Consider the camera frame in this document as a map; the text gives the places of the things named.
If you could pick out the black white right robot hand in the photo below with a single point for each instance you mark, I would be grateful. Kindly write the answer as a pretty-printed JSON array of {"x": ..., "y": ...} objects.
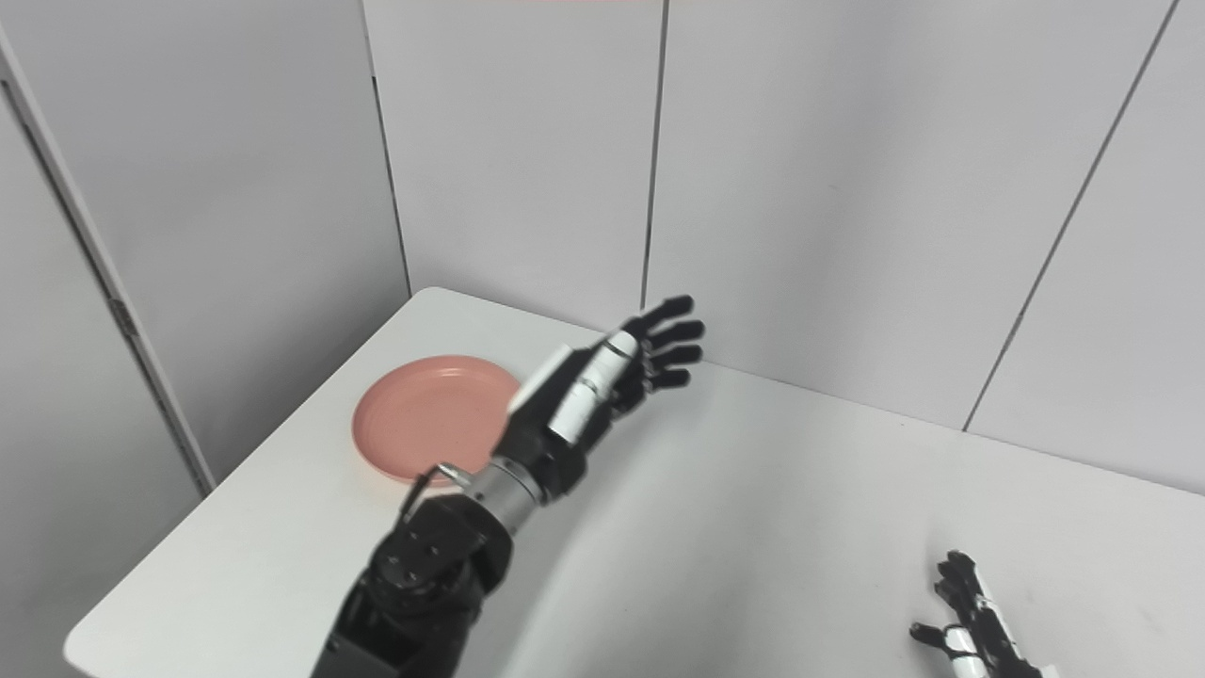
[{"x": 979, "y": 626}]

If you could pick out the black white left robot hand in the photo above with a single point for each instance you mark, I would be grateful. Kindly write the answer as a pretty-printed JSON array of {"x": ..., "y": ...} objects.
[{"x": 565, "y": 414}]

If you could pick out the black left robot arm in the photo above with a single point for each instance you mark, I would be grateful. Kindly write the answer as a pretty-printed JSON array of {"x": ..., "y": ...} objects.
[{"x": 424, "y": 574}]

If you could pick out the grey wall panel hinge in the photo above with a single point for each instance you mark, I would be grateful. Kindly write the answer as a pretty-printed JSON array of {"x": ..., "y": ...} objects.
[{"x": 123, "y": 317}]

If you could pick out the pink round plate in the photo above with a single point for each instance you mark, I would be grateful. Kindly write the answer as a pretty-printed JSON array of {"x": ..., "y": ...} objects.
[{"x": 428, "y": 419}]

